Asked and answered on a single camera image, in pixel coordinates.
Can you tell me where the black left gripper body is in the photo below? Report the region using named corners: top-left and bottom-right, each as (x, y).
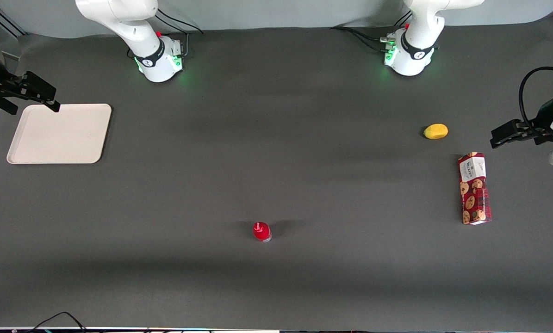
top-left (528, 94), bottom-right (553, 145)

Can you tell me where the red coke bottle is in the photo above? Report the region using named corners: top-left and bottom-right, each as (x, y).
top-left (252, 222), bottom-right (273, 243)

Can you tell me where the beige plastic tray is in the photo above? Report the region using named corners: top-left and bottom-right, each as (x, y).
top-left (6, 104), bottom-right (112, 165)

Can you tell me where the red cookie box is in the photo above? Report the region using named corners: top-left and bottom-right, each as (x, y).
top-left (457, 152), bottom-right (493, 226)

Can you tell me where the yellow lemon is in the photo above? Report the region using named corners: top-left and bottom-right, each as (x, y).
top-left (423, 123), bottom-right (449, 140)

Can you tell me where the black looped gripper cable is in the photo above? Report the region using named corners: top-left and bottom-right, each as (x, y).
top-left (518, 67), bottom-right (553, 135)

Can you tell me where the dark aluminium frame rail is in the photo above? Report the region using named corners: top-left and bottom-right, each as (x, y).
top-left (0, 0), bottom-right (28, 37)

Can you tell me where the black right arm base cable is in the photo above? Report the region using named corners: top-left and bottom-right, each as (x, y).
top-left (155, 8), bottom-right (204, 59)

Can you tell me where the black arm base cable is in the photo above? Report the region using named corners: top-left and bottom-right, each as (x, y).
top-left (155, 8), bottom-right (204, 59)
top-left (330, 25), bottom-right (397, 53)

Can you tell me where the black left arm base cable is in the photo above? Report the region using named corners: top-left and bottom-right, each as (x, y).
top-left (330, 25), bottom-right (397, 53)

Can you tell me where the thin black table-edge cable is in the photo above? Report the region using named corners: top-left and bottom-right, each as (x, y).
top-left (25, 311), bottom-right (88, 333)

